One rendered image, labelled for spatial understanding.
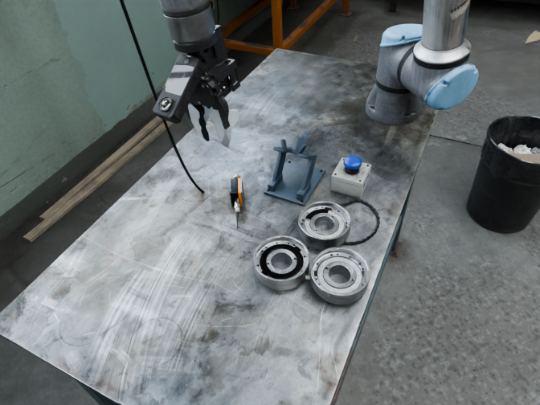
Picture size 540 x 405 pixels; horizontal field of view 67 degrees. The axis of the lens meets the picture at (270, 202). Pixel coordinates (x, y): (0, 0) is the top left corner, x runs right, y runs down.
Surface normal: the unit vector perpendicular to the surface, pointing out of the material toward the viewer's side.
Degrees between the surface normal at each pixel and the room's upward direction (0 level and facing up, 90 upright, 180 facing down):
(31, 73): 90
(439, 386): 0
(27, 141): 90
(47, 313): 0
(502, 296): 0
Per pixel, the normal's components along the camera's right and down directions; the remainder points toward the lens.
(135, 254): -0.05, -0.71
